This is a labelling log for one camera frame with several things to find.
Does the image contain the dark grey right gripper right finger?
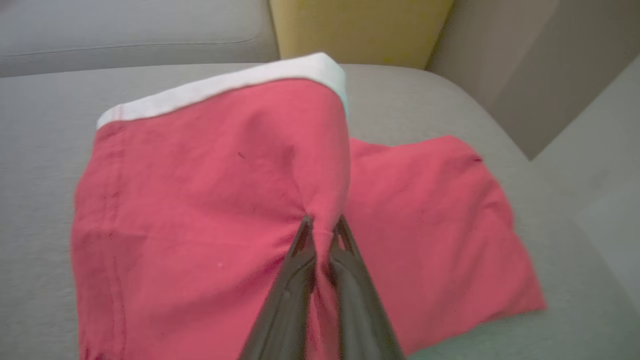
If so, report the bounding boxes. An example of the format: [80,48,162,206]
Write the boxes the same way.
[327,214,406,360]

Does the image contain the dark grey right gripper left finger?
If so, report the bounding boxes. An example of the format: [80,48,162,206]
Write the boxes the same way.
[238,215,319,360]

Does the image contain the red and white garment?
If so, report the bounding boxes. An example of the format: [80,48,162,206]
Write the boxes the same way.
[69,52,547,360]

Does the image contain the yellow sofa backrest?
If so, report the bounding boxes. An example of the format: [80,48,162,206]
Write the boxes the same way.
[268,0,455,70]

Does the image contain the large grey chaise cushion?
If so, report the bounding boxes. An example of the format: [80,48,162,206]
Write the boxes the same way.
[0,62,640,360]

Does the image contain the grey sofa seat cushion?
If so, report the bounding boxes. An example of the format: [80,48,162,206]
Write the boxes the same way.
[0,0,280,79]

